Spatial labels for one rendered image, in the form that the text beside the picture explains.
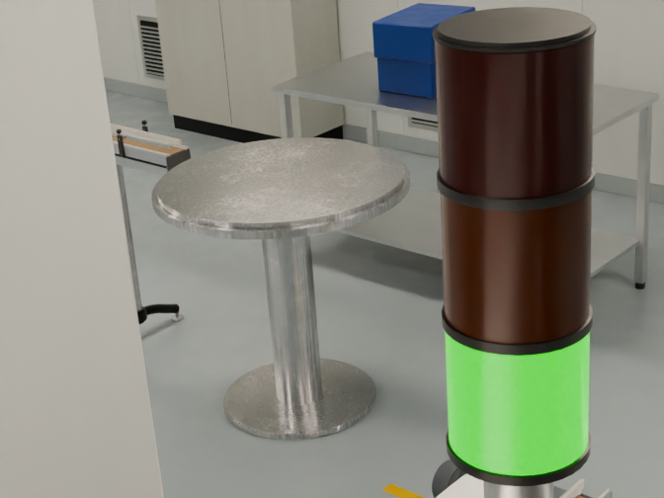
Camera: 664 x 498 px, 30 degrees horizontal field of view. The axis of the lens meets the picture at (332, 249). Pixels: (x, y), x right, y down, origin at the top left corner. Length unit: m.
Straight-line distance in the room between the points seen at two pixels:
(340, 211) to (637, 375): 1.51
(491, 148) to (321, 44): 7.19
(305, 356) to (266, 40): 3.20
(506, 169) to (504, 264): 0.03
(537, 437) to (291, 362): 4.31
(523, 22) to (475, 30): 0.02
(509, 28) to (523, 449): 0.14
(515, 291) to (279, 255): 4.14
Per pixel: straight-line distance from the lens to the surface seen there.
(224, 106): 7.94
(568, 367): 0.42
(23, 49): 2.00
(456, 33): 0.38
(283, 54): 7.46
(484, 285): 0.40
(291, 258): 4.53
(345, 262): 6.06
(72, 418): 2.22
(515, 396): 0.41
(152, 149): 4.95
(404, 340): 5.28
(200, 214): 4.22
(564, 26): 0.39
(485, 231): 0.39
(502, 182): 0.38
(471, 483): 0.61
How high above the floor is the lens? 2.44
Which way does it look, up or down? 23 degrees down
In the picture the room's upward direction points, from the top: 4 degrees counter-clockwise
